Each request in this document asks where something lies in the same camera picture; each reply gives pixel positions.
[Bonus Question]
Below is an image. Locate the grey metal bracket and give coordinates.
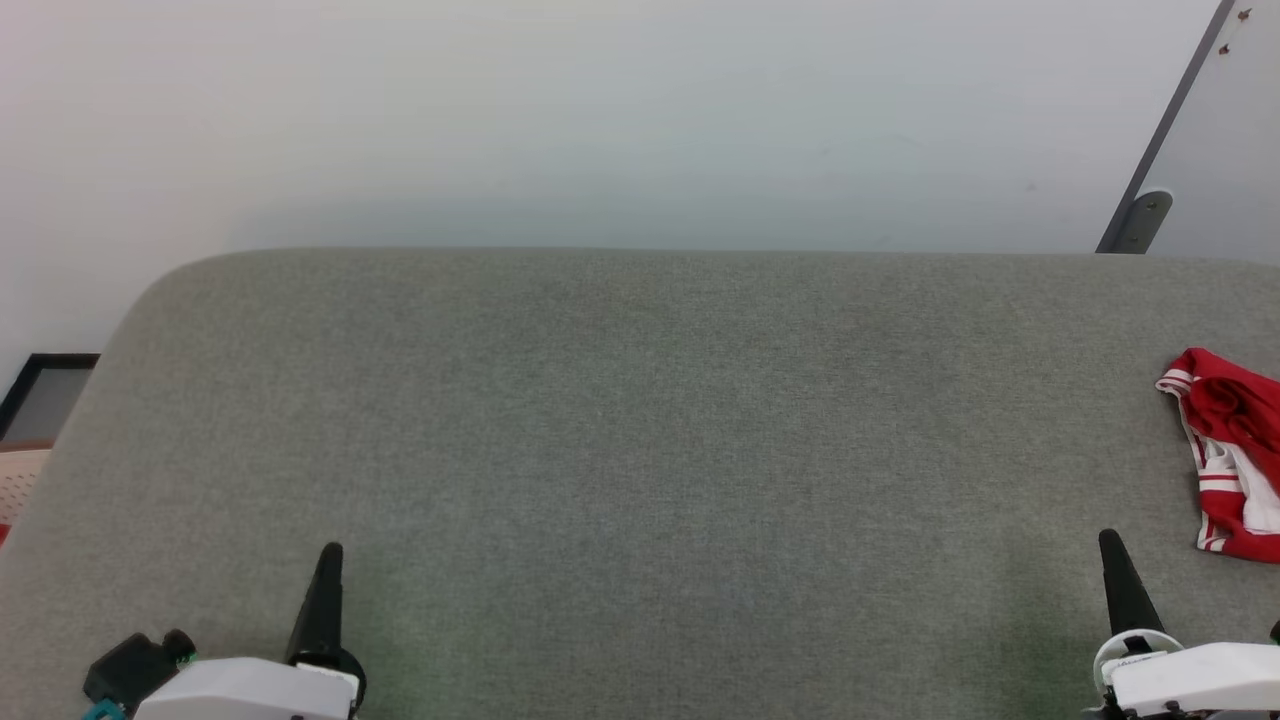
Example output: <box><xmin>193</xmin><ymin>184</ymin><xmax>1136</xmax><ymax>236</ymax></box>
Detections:
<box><xmin>1096</xmin><ymin>188</ymin><xmax>1175</xmax><ymax>255</ymax></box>

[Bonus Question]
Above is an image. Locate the light grey partition panel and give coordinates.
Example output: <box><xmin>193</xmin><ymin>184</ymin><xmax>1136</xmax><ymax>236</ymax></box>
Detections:
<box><xmin>1096</xmin><ymin>0</ymin><xmax>1280</xmax><ymax>264</ymax></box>

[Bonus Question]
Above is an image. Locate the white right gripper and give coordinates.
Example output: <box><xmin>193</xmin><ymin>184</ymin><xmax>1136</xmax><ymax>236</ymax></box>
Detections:
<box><xmin>1082</xmin><ymin>529</ymin><xmax>1280</xmax><ymax>720</ymax></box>

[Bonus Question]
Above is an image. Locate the black framed board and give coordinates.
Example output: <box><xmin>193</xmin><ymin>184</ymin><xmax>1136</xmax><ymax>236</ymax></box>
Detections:
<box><xmin>0</xmin><ymin>352</ymin><xmax>102</xmax><ymax>448</ymax></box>

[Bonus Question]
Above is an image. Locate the red and white basketball jersey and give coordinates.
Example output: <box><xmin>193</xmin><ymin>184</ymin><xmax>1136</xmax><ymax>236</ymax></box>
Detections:
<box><xmin>1156</xmin><ymin>346</ymin><xmax>1280</xmax><ymax>565</ymax></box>

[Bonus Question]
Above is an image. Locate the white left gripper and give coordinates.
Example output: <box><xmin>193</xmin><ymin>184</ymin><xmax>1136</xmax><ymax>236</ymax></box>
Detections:
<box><xmin>132</xmin><ymin>542</ymin><xmax>369</xmax><ymax>720</ymax></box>

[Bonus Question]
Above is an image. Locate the pink perforated laundry basket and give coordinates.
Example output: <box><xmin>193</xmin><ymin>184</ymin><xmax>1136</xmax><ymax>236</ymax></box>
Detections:
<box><xmin>0</xmin><ymin>447</ymin><xmax>53</xmax><ymax>528</ymax></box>

